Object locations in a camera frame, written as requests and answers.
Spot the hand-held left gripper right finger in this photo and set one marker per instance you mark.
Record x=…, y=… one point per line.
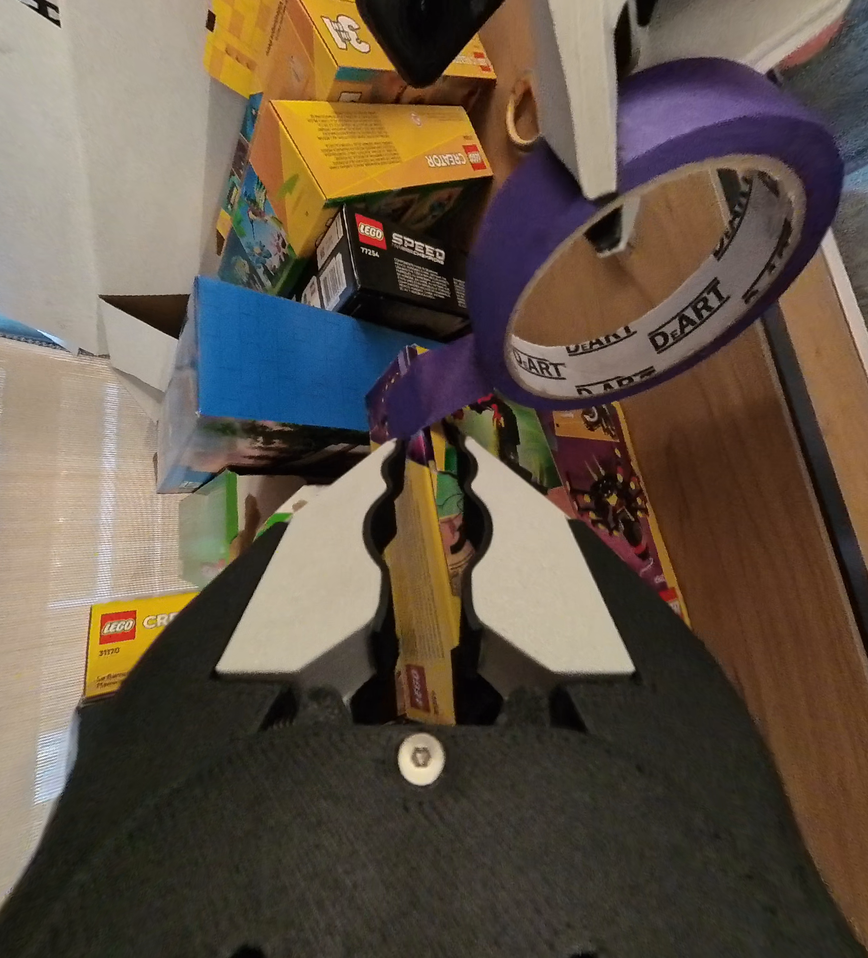
x=554, y=606

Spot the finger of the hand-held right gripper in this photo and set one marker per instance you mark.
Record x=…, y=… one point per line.
x=703, y=30
x=576, y=90

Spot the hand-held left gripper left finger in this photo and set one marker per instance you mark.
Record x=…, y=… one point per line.
x=307, y=599

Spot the grey yellow scissors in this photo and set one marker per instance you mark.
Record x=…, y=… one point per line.
x=511, y=120

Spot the spider toy box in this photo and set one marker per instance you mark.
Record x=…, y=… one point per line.
x=426, y=599

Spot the purple masking tape roll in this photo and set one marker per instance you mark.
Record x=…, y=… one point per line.
x=554, y=224

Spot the large green toy box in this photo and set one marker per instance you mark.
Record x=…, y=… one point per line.
x=209, y=524

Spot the yellow Creator boxes pile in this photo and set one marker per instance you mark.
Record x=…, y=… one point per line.
x=374, y=150

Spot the yellow flamingo toy box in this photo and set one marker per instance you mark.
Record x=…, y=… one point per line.
x=127, y=658

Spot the blue toy box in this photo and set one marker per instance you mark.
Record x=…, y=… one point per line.
x=277, y=352

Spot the small black toy box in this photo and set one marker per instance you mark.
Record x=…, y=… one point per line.
x=404, y=299

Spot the white cardboard box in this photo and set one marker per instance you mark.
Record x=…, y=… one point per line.
x=105, y=187

